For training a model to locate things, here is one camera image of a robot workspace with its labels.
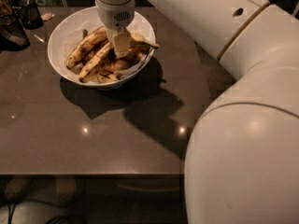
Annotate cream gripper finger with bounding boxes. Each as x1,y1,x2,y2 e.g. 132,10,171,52
106,26,132,59

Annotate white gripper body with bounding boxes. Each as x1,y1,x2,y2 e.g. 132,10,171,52
95,0,135,30

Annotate spotted yellow banana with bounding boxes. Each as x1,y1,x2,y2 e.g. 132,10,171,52
66,26,107,69
78,34,159,84

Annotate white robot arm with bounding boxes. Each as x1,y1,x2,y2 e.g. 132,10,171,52
95,0,299,224

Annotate white paper bowl liner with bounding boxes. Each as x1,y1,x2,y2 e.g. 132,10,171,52
65,13,159,84

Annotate white ceramic bowl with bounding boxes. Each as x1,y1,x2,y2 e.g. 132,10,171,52
48,7,154,90

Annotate orange fruit piece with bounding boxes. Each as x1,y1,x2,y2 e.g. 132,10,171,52
105,60,130,73

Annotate small wrapper on table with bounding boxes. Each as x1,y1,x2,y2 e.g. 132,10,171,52
41,12,54,21

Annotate black mesh pen cup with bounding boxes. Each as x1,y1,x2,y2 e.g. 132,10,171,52
17,0,44,30

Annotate dark appliance at left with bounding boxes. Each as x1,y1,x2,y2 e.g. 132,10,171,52
0,0,30,51

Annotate black floor cables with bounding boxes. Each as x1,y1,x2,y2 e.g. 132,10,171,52
0,199,88,224

